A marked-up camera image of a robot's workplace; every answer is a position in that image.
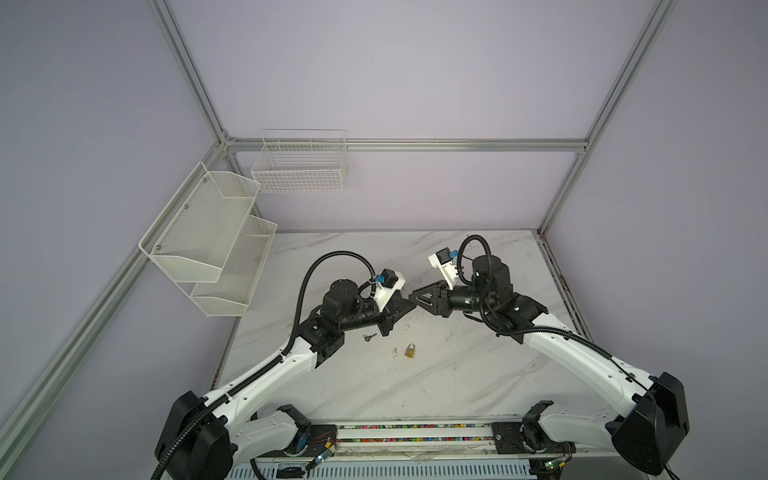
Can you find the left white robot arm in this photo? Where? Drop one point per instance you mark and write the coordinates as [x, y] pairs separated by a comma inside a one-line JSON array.
[[206, 436]]

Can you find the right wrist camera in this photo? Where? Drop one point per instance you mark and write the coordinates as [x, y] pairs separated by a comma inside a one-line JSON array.
[[445, 261]]

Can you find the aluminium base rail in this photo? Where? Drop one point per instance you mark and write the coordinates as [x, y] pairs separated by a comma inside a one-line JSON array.
[[467, 436]]

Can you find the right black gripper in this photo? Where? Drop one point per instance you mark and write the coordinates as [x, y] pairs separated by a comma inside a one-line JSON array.
[[437, 295]]

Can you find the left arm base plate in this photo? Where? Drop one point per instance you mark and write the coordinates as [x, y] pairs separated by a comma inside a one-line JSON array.
[[311, 440]]

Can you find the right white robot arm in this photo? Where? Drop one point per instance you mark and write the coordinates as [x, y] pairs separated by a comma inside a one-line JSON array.
[[651, 416]]

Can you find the lower white mesh shelf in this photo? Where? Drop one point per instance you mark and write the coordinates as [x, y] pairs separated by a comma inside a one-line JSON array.
[[231, 295]]

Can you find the upper white mesh shelf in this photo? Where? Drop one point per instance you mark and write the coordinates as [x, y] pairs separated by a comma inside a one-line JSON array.
[[191, 240]]

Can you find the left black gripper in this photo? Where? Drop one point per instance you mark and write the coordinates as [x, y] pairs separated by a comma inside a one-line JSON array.
[[400, 305]]

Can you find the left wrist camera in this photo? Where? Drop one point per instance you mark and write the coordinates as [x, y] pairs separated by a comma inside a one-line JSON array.
[[385, 286]]

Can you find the white wire basket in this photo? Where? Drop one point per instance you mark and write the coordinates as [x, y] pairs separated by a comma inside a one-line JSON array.
[[301, 161]]

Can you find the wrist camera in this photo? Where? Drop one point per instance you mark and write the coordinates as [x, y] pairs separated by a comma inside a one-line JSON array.
[[385, 286], [445, 261]]

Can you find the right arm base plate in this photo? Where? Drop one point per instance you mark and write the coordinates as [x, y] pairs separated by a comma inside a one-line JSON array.
[[517, 437]]

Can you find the white mesh shelf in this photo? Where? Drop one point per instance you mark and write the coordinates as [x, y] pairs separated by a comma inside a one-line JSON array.
[[231, 295], [191, 240]]

